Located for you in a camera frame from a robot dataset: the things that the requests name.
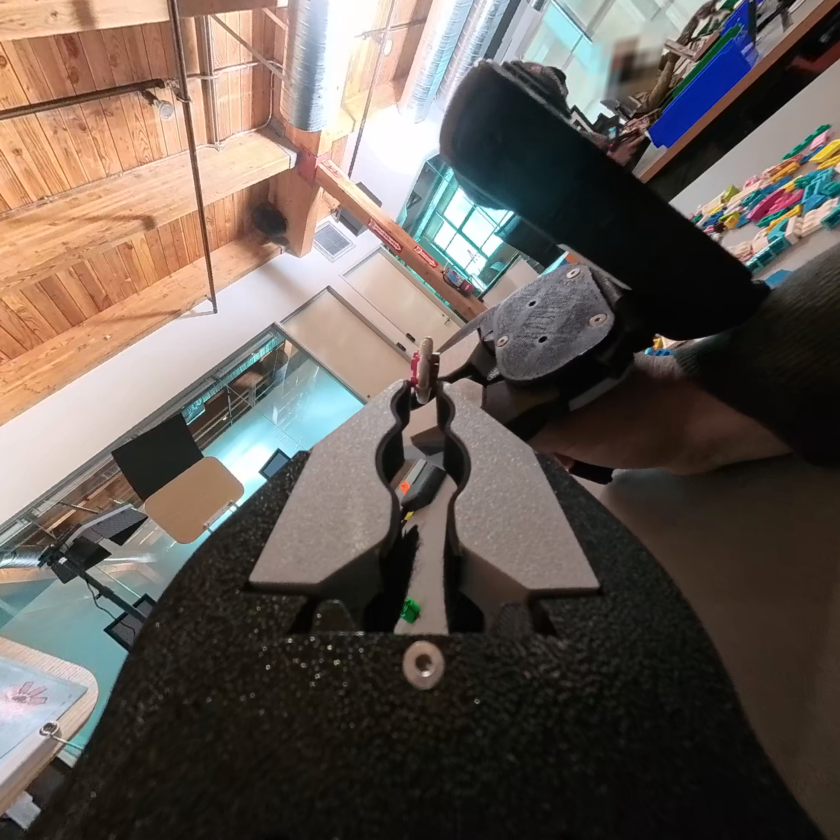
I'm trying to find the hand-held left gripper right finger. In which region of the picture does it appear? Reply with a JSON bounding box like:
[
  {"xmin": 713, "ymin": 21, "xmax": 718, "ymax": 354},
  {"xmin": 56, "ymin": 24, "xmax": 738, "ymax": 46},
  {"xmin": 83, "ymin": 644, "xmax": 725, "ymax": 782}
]
[{"xmin": 434, "ymin": 379, "xmax": 603, "ymax": 632}]

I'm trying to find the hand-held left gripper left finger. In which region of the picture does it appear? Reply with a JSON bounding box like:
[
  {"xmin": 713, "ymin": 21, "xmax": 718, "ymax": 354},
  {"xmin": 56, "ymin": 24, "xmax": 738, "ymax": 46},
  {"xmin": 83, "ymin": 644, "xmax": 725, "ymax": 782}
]
[{"xmin": 248, "ymin": 381, "xmax": 422, "ymax": 616}]

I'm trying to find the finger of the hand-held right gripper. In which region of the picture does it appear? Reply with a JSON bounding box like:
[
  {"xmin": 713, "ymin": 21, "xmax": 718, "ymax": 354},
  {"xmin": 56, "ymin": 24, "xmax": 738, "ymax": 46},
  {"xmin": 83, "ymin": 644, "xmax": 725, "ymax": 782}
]
[
  {"xmin": 459, "ymin": 377, "xmax": 547, "ymax": 455},
  {"xmin": 436, "ymin": 325, "xmax": 493, "ymax": 385}
]

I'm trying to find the pile of colourful toy bricks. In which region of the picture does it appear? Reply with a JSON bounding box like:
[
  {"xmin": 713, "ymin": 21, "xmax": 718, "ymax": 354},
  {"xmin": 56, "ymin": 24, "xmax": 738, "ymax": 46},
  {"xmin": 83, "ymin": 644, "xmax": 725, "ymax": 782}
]
[{"xmin": 692, "ymin": 125, "xmax": 840, "ymax": 290}]

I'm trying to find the person's right forearm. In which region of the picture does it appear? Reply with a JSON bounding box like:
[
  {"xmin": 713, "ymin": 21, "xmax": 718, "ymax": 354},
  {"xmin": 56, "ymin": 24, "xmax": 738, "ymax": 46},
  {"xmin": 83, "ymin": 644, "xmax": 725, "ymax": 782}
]
[{"xmin": 669, "ymin": 246, "xmax": 840, "ymax": 468}]

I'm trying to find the grey desk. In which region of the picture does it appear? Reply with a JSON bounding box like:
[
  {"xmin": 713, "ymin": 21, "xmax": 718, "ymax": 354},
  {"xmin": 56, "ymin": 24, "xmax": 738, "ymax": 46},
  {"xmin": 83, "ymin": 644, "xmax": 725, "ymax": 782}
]
[{"xmin": 538, "ymin": 59, "xmax": 840, "ymax": 840}]

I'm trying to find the person's right hand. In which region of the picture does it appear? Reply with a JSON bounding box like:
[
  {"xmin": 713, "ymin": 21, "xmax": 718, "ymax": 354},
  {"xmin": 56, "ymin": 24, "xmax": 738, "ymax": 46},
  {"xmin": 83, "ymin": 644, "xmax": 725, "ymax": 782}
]
[{"xmin": 533, "ymin": 353, "xmax": 791, "ymax": 476}]

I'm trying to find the glass office partition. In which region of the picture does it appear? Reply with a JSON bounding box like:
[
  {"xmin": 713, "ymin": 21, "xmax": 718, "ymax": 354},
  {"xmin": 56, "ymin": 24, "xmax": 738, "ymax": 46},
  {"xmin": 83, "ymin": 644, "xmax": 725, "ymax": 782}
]
[{"xmin": 0, "ymin": 325, "xmax": 368, "ymax": 657}]

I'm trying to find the white door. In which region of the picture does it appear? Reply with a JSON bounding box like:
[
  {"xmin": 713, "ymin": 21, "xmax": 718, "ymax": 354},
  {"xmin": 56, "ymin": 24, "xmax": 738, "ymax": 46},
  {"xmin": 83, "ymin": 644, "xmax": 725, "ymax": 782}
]
[
  {"xmin": 340, "ymin": 246, "xmax": 463, "ymax": 342},
  {"xmin": 279, "ymin": 287, "xmax": 421, "ymax": 403}
]

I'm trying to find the paned window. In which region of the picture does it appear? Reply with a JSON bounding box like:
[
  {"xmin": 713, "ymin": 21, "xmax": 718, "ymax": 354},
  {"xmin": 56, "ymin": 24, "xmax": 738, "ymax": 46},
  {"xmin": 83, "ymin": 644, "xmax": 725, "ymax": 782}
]
[{"xmin": 397, "ymin": 157, "xmax": 526, "ymax": 290}]

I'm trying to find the black rectangular block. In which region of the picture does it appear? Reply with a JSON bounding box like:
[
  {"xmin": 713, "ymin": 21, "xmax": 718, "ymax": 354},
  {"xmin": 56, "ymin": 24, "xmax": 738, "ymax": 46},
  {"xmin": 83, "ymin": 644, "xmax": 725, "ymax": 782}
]
[{"xmin": 398, "ymin": 458, "xmax": 450, "ymax": 516}]

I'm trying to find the beige board on stand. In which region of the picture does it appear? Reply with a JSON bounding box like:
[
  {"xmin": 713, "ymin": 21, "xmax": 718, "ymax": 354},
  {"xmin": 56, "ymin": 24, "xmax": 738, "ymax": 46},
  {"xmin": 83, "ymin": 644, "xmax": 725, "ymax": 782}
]
[{"xmin": 143, "ymin": 456, "xmax": 245, "ymax": 546}]

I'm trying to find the black flag panel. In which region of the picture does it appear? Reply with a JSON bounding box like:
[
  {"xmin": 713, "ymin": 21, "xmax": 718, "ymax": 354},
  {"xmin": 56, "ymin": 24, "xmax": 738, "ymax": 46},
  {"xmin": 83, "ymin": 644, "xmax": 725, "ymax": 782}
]
[{"xmin": 112, "ymin": 413, "xmax": 204, "ymax": 505}]

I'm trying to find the blue plastic bin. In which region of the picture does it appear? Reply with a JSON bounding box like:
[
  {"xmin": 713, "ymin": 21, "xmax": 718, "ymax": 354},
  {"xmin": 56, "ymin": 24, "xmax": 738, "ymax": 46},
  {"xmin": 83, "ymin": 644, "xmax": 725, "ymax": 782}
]
[{"xmin": 646, "ymin": 0, "xmax": 765, "ymax": 153}]

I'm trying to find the dark round ceiling fixture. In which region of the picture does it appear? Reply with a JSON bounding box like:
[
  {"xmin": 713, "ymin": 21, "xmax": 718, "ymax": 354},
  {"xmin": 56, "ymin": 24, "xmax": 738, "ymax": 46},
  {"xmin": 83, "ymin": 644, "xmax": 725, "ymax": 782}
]
[{"xmin": 252, "ymin": 200, "xmax": 291, "ymax": 249}]

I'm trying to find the black light stand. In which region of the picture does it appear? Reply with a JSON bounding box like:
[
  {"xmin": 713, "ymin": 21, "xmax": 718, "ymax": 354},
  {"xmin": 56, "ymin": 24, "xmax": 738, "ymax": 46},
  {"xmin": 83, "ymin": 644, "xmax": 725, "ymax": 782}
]
[{"xmin": 36, "ymin": 505, "xmax": 161, "ymax": 651}]

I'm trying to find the wood edged table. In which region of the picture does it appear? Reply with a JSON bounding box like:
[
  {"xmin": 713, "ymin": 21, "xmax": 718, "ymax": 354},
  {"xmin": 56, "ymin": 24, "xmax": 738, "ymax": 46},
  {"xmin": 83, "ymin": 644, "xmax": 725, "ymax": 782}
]
[{"xmin": 637, "ymin": 0, "xmax": 840, "ymax": 185}]

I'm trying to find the round beige table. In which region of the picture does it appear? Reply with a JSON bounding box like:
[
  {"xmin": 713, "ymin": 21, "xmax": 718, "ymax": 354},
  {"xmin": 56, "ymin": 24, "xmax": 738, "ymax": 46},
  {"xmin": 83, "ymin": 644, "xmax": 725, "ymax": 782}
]
[{"xmin": 0, "ymin": 633, "xmax": 99, "ymax": 798}]

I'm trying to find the black hanging pipe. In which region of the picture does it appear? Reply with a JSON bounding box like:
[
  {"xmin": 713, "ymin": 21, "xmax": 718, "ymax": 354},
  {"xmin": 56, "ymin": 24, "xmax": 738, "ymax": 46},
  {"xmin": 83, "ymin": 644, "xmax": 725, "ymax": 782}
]
[{"xmin": 167, "ymin": 0, "xmax": 219, "ymax": 315}]

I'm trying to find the black ceiling pipe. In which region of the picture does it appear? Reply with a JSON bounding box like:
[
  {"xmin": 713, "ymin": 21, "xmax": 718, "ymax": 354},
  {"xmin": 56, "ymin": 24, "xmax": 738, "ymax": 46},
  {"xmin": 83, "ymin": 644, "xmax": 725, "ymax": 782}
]
[{"xmin": 0, "ymin": 79, "xmax": 168, "ymax": 122}]

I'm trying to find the silver air duct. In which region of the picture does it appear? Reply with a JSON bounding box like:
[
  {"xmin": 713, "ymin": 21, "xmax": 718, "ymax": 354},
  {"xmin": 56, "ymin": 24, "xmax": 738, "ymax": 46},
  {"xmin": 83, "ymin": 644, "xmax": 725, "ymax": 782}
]
[
  {"xmin": 397, "ymin": 0, "xmax": 506, "ymax": 126},
  {"xmin": 281, "ymin": 0, "xmax": 330, "ymax": 132}
]

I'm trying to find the wall vent grille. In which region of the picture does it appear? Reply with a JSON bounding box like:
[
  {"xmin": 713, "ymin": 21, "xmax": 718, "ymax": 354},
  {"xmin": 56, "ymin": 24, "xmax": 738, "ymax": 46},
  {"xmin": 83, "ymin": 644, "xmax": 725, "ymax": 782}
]
[{"xmin": 312, "ymin": 220, "xmax": 357, "ymax": 262}]

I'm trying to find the black wall speaker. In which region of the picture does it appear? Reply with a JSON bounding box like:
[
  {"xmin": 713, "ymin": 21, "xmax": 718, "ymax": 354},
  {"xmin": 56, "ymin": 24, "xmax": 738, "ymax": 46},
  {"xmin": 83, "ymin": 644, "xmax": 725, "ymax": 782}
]
[{"xmin": 338, "ymin": 184, "xmax": 380, "ymax": 236}]

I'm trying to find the wooden post with red signs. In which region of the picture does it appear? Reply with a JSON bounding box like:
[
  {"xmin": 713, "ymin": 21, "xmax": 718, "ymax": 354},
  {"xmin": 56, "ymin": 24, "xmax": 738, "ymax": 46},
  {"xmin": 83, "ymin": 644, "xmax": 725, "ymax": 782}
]
[{"xmin": 314, "ymin": 157, "xmax": 490, "ymax": 322}]

